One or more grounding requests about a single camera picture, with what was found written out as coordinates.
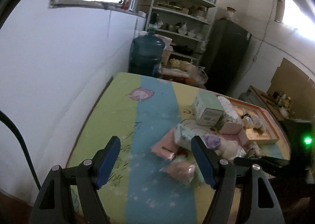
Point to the blue water jug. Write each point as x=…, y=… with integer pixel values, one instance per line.
x=145, y=52

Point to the white green tissue pack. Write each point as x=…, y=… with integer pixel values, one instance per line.
x=183, y=136

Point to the wooden board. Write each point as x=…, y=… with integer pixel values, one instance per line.
x=260, y=96

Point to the flower vase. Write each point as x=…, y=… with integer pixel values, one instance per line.
x=284, y=106

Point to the pink white wipes pack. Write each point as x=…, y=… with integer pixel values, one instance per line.
x=230, y=111

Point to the mint green carton box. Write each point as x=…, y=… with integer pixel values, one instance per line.
x=206, y=103

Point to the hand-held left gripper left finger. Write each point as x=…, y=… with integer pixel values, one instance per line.
x=108, y=162

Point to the grey metal shelf rack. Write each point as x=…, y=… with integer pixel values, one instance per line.
x=177, y=15

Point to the small white toy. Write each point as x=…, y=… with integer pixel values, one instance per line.
x=248, y=119

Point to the flat printed box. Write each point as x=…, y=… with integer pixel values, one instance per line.
x=174, y=72

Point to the dark refrigerator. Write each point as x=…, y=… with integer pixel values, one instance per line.
x=226, y=54

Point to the leopard print hair bow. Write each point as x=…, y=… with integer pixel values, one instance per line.
x=253, y=151

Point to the mint green sponge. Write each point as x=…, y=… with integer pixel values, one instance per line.
x=198, y=174

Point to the clear plastic bag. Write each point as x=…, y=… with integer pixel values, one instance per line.
x=194, y=71

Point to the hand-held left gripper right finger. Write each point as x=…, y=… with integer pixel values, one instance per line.
x=204, y=165

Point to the pink cloth packet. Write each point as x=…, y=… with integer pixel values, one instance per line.
x=163, y=146

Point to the orange rimmed cardboard tray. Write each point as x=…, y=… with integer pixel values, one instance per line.
x=260, y=135

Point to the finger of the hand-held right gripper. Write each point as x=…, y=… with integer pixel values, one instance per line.
x=268, y=163

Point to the cardboard sheet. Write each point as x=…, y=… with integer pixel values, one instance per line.
x=290, y=79

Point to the white ceramic dishes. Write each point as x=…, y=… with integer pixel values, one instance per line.
x=184, y=29

